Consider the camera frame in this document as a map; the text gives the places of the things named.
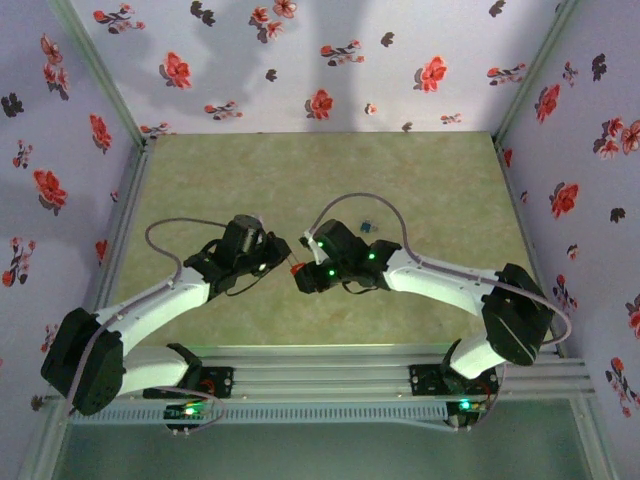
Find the controller board with green light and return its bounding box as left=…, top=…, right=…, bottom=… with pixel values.
left=446, top=397, right=489, bottom=432
left=164, top=403, right=211, bottom=422

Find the black left gripper wire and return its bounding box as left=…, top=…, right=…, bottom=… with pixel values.
left=225, top=276, right=262, bottom=297

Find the wide aluminium base rail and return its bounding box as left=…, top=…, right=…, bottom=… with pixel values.
left=47, top=344, right=596, bottom=402

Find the aluminium side rail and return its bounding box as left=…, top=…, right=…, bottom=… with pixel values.
left=492, top=134, right=566, bottom=359
left=92, top=139, right=154, bottom=311

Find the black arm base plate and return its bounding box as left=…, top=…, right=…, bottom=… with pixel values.
left=408, top=363, right=501, bottom=399
left=143, top=364, right=235, bottom=401

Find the grey slotted cable duct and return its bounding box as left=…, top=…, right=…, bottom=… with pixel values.
left=67, top=402, right=449, bottom=426

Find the aluminium corner post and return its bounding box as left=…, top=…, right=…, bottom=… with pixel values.
left=47, top=0, right=149, bottom=146
left=492, top=0, right=584, bottom=144

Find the aluminium frame leg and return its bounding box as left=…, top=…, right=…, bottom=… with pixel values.
left=572, top=399, right=619, bottom=480
left=17, top=399, right=74, bottom=480

